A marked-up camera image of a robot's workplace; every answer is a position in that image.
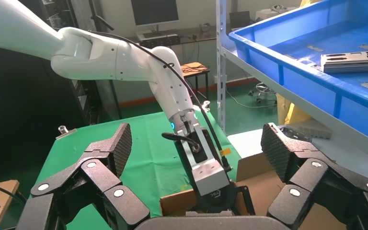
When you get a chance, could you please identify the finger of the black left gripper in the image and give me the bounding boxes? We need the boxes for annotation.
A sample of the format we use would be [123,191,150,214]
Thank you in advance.
[236,185,256,217]

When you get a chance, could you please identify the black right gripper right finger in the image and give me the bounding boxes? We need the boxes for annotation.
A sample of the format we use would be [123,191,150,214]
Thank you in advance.
[261,123,368,230]

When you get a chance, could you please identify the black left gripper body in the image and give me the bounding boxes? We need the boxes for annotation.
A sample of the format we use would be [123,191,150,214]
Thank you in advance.
[174,128,239,213]

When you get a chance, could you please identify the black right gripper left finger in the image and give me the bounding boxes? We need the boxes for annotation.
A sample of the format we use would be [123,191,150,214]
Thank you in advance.
[15,123,151,230]

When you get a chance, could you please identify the brown cardboard box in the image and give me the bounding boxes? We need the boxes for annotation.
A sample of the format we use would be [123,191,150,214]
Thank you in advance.
[160,152,348,230]

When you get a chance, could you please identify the blue plastic tray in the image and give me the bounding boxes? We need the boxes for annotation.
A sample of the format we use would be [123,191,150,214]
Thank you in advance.
[228,0,368,147]

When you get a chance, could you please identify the green table cloth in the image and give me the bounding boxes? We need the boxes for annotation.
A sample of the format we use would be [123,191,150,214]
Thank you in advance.
[33,106,242,230]

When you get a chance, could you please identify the white lower board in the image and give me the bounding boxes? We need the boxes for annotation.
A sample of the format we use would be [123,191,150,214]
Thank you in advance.
[228,125,368,185]

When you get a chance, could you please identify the angled grey metal part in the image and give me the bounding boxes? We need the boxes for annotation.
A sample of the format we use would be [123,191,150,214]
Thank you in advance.
[290,119,332,139]

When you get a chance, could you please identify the chrome base swivel stool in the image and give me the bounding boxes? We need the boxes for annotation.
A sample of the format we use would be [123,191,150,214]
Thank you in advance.
[249,81,277,104]

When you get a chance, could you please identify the black equipment cabinet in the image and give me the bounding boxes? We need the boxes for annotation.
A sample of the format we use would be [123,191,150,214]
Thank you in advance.
[19,0,123,126]

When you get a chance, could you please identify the wood top black stand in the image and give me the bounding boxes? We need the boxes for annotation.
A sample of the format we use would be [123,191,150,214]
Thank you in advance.
[181,62,211,102]

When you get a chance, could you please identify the stacked metal shield plates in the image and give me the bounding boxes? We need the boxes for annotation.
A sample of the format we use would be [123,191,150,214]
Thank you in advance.
[320,49,368,74]

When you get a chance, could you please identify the black rack device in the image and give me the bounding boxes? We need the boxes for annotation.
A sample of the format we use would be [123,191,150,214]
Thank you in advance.
[138,33,182,49]

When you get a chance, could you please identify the plain wooden board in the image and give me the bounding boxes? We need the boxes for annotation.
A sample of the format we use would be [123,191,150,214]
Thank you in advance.
[0,180,20,230]

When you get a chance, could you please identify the black laptop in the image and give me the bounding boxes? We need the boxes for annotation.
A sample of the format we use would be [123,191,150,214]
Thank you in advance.
[229,11,251,30]

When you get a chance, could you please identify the white desktop device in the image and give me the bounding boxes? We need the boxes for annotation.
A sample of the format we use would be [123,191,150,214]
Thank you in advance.
[255,4,300,21]

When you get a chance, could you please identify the grey office desk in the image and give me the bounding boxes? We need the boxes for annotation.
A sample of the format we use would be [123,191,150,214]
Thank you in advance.
[136,26,218,48]

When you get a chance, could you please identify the black computer monitor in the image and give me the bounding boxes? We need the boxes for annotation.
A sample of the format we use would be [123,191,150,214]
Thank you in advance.
[130,0,180,28]

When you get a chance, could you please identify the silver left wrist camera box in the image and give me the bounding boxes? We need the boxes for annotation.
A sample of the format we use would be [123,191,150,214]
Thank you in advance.
[180,123,231,196]

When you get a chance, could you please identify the white floor cable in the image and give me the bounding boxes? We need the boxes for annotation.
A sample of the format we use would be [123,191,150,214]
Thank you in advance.
[226,89,278,110]

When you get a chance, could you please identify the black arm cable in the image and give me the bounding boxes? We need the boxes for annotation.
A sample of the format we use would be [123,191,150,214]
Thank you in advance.
[90,30,234,173]

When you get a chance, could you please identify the perforated steel shelf post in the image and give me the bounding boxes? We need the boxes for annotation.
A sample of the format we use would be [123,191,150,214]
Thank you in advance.
[216,0,229,133]

